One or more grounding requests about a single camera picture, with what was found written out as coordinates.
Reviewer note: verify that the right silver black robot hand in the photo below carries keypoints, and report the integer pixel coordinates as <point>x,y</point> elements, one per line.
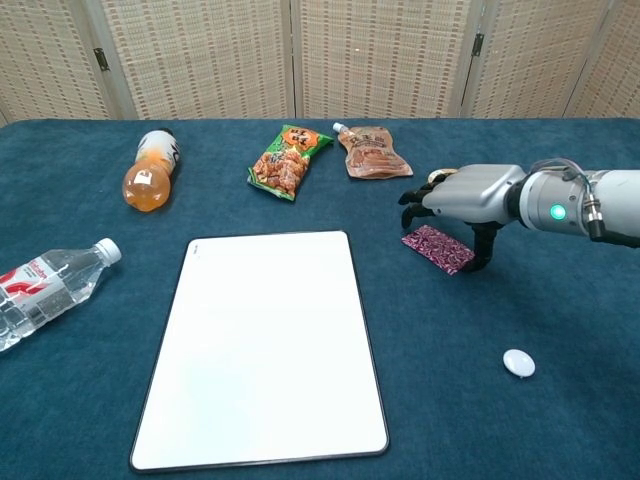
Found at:
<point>470,195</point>

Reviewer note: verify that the pink patterned card packet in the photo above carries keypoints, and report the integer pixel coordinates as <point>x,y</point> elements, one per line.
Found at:
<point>435,247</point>

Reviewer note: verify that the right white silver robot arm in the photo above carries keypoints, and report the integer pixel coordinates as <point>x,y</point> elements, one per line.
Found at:
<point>615,200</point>

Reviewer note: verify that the white rectangular board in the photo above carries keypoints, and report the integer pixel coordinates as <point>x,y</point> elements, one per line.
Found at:
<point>260,350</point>

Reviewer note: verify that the round gold tin red label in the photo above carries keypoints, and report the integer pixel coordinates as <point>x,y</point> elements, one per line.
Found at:
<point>436,175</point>

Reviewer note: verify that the brown spout pouch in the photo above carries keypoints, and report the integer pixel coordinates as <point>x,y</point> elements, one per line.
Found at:
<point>375,155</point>

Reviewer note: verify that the blue table cloth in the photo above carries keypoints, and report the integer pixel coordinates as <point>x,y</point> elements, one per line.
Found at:
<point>500,325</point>

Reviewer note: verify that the dark metal screen hinge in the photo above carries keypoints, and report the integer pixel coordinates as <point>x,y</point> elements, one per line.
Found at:
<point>101,59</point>
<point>478,44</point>

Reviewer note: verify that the small white oval puck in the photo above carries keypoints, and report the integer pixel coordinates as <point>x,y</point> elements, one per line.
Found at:
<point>518,362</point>

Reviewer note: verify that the green snack bag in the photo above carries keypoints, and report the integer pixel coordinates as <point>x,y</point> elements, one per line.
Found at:
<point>282,167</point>

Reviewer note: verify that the woven folding screen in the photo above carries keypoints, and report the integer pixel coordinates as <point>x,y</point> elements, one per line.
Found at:
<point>200,60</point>

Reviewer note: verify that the orange drink bottle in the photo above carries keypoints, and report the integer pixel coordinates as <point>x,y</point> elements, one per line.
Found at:
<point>147,185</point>

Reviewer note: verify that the clear water bottle red label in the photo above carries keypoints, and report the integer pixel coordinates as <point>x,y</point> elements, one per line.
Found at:
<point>60,285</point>

